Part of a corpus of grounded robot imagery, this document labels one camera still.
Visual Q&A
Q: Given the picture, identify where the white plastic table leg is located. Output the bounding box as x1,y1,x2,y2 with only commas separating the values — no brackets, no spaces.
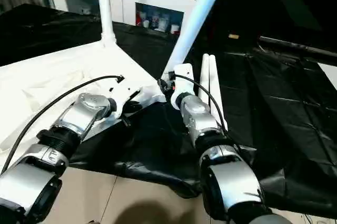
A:
96,0,116,48
161,0,231,80
209,54,229,131
197,53,211,104

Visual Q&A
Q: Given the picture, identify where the white plastic table top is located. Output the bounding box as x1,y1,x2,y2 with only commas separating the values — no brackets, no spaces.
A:
0,38,168,172

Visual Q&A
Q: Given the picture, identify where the white cabinet with glass doors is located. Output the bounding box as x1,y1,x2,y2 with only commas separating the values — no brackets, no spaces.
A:
46,0,209,35

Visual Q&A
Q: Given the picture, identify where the black plastic mat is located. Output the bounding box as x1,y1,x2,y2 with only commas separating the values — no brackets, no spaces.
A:
0,3,337,219

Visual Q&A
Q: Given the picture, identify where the black flat screen television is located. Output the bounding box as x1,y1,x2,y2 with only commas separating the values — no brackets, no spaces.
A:
259,0,337,60

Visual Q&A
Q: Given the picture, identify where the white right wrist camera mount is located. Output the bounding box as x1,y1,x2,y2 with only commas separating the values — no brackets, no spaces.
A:
170,63,195,110

